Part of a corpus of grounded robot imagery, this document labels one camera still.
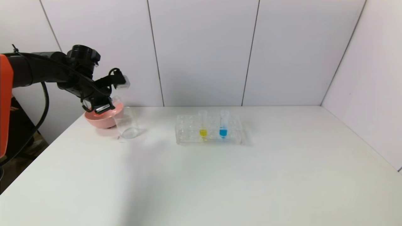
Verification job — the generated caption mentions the test tube with blue pigment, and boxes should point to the test tube with blue pigment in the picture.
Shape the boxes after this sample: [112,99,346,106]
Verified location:
[219,110,230,138]

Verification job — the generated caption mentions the test tube with red pigment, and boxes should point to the test tube with red pigment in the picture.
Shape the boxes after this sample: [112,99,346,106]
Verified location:
[111,96,124,110]

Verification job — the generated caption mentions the test tube with yellow pigment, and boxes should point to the test tube with yellow pigment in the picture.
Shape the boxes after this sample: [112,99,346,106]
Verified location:
[198,110,208,138]

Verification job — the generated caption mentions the clear acrylic test tube rack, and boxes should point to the clear acrylic test tube rack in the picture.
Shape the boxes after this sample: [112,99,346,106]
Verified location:
[175,115,243,145]

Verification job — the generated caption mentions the clear glass beaker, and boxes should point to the clear glass beaker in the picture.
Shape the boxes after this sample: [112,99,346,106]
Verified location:
[114,107,140,139]

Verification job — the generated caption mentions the pink plastic bowl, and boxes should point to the pink plastic bowl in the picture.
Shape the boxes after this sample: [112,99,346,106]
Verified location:
[84,105,124,129]

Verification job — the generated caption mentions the person in dark clothes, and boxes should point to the person in dark clothes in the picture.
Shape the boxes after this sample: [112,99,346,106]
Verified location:
[9,97,47,157]

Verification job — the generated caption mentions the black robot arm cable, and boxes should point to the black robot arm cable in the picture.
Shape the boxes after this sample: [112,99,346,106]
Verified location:
[0,82,50,167]

